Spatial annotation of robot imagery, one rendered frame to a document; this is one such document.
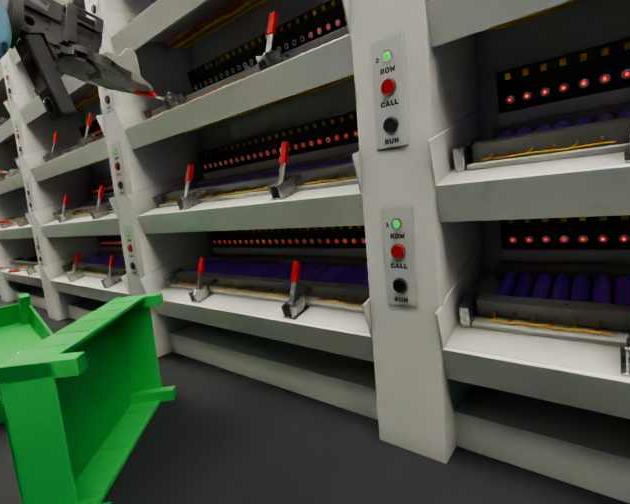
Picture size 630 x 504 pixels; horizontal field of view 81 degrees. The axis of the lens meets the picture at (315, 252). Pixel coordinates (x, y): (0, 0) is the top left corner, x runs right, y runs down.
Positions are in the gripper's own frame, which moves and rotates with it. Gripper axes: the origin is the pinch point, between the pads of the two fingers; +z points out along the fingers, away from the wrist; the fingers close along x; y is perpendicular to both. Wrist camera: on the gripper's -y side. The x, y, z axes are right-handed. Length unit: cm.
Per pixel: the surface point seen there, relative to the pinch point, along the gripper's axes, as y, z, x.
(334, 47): -2.7, 5.2, -39.9
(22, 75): 29, 0, 88
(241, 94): -3.7, 5.8, -21.3
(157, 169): -9.0, 13.4, 18.0
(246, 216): -22.6, 10.2, -19.3
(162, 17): 14.4, 1.8, -1.7
